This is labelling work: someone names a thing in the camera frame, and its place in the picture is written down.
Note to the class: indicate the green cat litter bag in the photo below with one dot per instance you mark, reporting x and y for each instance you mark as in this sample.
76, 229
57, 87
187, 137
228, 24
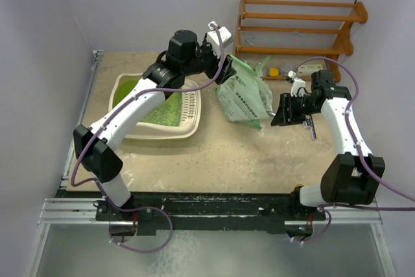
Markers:
245, 97

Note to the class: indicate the grey round container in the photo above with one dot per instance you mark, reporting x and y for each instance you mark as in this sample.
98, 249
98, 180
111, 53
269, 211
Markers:
286, 67

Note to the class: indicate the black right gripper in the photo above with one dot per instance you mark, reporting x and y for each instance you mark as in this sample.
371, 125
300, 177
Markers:
281, 117

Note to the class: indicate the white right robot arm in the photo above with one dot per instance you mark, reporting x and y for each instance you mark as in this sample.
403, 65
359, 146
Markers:
352, 176

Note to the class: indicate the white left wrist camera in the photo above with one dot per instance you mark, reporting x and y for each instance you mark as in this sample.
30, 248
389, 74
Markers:
218, 37

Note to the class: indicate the wooden shelf rack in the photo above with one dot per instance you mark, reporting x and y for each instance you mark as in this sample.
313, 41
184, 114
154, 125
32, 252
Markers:
341, 45

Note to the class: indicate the yellow small block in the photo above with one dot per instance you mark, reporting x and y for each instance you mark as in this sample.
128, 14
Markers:
273, 72

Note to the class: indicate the green litter pellets pile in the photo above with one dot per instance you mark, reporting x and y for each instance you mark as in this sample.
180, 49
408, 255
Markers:
167, 113

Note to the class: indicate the green white carton box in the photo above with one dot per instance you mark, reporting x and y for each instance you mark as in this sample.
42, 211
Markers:
308, 69

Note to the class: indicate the beige green litter box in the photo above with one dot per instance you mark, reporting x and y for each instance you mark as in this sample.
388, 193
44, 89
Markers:
190, 116

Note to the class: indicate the black white bag sealing strip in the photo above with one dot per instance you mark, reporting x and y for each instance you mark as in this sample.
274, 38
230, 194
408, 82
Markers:
309, 124

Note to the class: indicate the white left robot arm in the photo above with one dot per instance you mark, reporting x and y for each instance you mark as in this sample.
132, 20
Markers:
95, 145

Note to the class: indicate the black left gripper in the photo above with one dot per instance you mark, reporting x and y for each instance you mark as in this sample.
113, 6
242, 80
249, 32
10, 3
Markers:
226, 71

